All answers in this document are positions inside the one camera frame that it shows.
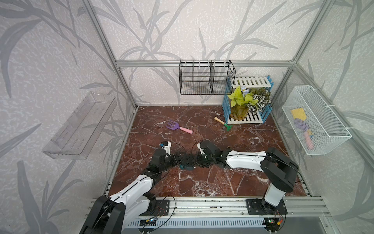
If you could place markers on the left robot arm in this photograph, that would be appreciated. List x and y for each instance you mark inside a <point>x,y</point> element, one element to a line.
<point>110,215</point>

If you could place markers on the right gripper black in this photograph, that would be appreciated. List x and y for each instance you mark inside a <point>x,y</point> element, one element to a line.
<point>197,162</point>

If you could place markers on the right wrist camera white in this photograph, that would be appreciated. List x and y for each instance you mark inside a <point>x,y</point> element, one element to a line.
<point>200,149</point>

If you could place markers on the potted artificial plant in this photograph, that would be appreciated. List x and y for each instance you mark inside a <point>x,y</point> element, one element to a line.
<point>243,101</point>

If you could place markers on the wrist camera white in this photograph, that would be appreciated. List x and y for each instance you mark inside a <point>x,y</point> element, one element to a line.
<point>166,145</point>
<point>200,149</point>

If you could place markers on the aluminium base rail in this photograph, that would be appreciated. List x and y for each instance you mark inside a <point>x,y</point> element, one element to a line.
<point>190,207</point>

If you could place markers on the black wire wall basket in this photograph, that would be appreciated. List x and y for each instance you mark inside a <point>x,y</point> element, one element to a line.
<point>206,77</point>

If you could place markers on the green wooden mini rake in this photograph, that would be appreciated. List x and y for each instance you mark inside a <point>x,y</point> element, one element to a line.
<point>223,123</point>

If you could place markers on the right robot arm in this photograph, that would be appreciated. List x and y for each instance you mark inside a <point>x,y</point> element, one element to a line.
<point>281,171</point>

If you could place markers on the white wire wall basket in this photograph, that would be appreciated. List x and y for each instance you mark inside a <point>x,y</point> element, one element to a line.
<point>326,130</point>

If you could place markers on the clear acrylic wall shelf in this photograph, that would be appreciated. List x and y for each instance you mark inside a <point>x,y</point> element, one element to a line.
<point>78,135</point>

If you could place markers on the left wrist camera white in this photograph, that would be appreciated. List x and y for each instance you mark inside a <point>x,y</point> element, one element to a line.
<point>166,145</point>

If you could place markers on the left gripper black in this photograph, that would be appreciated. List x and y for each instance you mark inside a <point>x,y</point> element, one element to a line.
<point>175,163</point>

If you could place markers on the purple pink garden fork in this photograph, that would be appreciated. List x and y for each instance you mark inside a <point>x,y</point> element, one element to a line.
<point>172,125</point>

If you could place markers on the blue white slatted crate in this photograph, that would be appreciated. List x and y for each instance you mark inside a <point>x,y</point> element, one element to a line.
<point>249,82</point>

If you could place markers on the yellow sponge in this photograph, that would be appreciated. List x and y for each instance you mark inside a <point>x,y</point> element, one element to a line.
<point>298,114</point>

